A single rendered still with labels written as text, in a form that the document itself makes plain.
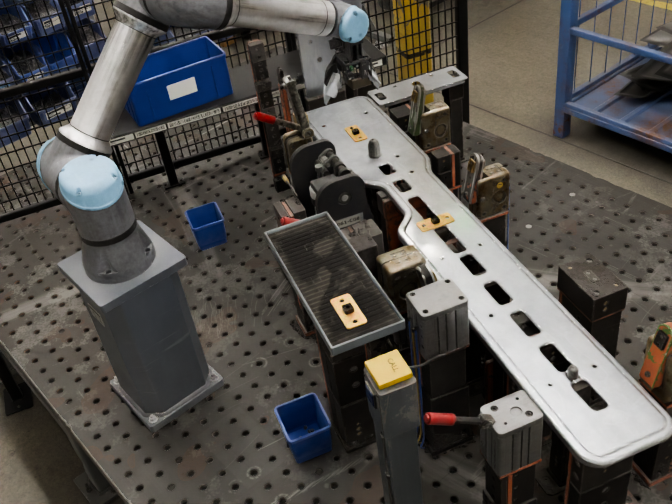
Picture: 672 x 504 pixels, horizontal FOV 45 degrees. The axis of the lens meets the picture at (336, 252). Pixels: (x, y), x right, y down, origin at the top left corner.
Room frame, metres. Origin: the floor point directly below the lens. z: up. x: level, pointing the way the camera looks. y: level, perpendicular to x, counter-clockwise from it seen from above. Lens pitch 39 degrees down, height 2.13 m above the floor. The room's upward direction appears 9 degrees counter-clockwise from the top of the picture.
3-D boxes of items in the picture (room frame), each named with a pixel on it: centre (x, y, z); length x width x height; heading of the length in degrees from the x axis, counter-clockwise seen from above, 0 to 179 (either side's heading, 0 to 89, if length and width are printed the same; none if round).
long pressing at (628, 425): (1.44, -0.25, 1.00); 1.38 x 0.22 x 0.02; 17
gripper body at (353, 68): (1.87, -0.11, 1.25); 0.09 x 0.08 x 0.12; 16
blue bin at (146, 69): (2.21, 0.40, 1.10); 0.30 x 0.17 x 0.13; 113
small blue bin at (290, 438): (1.13, 0.13, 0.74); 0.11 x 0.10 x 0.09; 17
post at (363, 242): (1.30, -0.06, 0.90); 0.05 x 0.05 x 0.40; 17
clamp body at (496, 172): (1.56, -0.39, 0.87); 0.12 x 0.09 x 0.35; 107
